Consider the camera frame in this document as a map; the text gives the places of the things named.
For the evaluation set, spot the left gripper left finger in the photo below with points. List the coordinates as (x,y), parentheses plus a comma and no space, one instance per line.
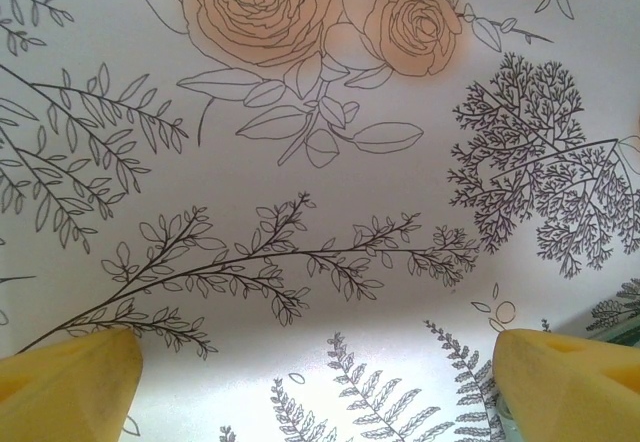
(65,392)

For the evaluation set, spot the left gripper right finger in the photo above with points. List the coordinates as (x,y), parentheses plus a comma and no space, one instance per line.
(570,397)

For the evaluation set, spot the floral printed table cover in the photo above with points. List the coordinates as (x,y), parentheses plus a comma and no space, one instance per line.
(320,162)

